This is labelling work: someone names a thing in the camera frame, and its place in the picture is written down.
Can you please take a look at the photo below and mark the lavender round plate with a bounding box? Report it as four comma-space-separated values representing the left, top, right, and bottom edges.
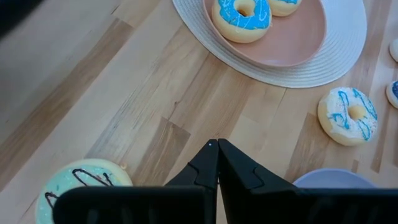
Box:
293, 168, 377, 190

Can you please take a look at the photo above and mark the dark blue iced sprinkle donut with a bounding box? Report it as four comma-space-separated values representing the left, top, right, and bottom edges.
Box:
385, 80, 398, 110

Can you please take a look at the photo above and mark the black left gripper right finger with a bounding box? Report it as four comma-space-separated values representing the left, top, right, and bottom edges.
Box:
218, 138, 398, 224

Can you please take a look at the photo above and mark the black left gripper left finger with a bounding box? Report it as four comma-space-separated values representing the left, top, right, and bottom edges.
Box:
52, 138, 220, 224

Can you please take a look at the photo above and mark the mint iced donut chocolate drizzle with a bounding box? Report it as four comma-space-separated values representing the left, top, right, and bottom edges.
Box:
35, 158, 134, 224

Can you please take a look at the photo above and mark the white round woven placemat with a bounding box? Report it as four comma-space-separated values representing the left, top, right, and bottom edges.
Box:
172, 0, 368, 89

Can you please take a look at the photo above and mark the pink round plate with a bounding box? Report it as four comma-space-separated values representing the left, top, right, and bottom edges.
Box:
201, 0, 327, 68

